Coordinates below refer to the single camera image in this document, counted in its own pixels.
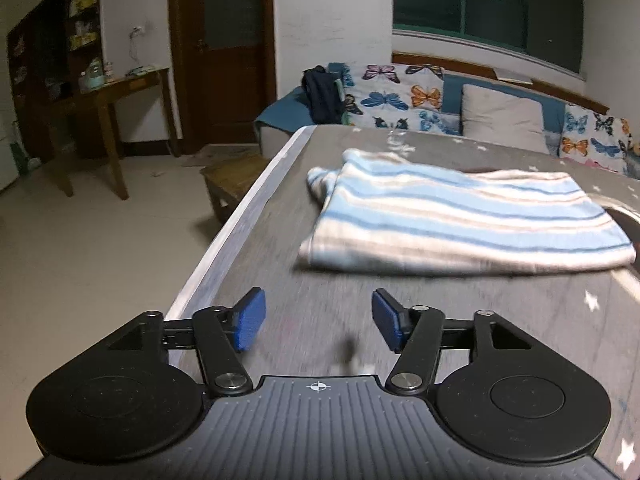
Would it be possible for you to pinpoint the wooden stool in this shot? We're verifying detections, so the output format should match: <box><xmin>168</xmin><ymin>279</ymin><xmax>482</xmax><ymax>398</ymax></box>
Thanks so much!
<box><xmin>200</xmin><ymin>152</ymin><xmax>273</xmax><ymax>226</ymax></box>

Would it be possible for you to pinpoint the grey pillow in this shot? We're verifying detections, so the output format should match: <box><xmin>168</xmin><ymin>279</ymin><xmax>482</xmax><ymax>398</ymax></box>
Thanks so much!
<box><xmin>460</xmin><ymin>83</ymin><xmax>551</xmax><ymax>156</ymax></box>

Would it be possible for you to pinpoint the green-framed window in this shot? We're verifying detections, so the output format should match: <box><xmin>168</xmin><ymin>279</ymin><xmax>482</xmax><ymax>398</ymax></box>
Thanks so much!
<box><xmin>392</xmin><ymin>0</ymin><xmax>585</xmax><ymax>73</ymax></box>

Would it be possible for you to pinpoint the butterfly print cushion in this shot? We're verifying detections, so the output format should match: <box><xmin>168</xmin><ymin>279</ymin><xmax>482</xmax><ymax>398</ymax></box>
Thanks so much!
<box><xmin>327</xmin><ymin>62</ymin><xmax>463</xmax><ymax>136</ymax></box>
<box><xmin>559</xmin><ymin>105</ymin><xmax>633</xmax><ymax>171</ymax></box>

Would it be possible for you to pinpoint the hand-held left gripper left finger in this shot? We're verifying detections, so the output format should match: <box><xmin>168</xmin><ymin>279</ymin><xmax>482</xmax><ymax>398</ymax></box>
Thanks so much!
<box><xmin>109</xmin><ymin>287</ymin><xmax>267</xmax><ymax>396</ymax></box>

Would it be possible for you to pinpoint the book on window sill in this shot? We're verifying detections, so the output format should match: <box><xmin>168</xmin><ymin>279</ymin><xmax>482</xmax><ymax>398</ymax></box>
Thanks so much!
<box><xmin>492</xmin><ymin>66</ymin><xmax>535</xmax><ymax>84</ymax></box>

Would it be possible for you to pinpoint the dark wooden shelf cabinet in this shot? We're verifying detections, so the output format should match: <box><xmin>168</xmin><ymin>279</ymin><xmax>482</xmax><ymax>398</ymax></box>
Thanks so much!
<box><xmin>6</xmin><ymin>0</ymin><xmax>108</xmax><ymax>161</ymax></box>

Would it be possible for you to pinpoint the dark blue jacket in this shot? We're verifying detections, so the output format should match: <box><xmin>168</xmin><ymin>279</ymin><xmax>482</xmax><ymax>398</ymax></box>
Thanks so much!
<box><xmin>301</xmin><ymin>66</ymin><xmax>347</xmax><ymax>125</ymax></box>

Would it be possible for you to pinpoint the blue sofa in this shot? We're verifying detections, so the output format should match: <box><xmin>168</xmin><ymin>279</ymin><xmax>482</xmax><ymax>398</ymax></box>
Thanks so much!
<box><xmin>254</xmin><ymin>52</ymin><xmax>640</xmax><ymax>181</ymax></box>

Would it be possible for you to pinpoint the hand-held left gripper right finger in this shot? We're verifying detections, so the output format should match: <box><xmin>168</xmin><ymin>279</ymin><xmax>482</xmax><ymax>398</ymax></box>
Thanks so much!
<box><xmin>371</xmin><ymin>288</ymin><xmax>533</xmax><ymax>395</ymax></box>

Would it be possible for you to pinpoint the brown wooden door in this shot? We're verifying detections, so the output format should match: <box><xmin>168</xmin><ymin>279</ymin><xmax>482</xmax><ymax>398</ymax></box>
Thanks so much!
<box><xmin>167</xmin><ymin>0</ymin><xmax>278</xmax><ymax>157</ymax></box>

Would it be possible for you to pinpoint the wooden desk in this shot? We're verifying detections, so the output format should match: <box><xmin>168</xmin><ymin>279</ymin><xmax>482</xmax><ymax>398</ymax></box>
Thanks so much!
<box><xmin>42</xmin><ymin>66</ymin><xmax>181</xmax><ymax>201</ymax></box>

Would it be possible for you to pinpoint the blue white striped cloth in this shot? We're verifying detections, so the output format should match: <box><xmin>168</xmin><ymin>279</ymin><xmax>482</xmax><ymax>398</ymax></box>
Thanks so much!
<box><xmin>299</xmin><ymin>148</ymin><xmax>637</xmax><ymax>276</ymax></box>

